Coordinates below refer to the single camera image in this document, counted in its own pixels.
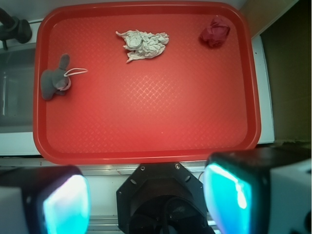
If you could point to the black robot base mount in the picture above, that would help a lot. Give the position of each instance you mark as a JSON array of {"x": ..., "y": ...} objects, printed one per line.
[{"x": 162, "y": 198}]

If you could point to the red plastic tray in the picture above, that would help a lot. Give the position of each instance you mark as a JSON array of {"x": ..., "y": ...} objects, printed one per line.
[{"x": 183, "y": 105}]

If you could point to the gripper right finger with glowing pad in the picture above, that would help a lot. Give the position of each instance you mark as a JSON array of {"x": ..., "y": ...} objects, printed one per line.
[{"x": 260, "y": 191}]

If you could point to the grey plush bunny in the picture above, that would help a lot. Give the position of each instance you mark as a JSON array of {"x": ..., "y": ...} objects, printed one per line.
[{"x": 58, "y": 81}]

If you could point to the crumpled white paper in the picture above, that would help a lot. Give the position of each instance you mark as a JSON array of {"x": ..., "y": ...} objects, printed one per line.
[{"x": 143, "y": 45}]

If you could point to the metal sink basin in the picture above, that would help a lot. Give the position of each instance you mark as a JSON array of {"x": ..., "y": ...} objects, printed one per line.
[{"x": 16, "y": 90}]

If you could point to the crumpled red paper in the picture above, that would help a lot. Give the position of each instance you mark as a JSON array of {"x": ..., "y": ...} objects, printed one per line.
[{"x": 216, "y": 33}]

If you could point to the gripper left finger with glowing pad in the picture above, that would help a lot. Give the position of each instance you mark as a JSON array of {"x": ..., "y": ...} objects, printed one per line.
[{"x": 46, "y": 200}]

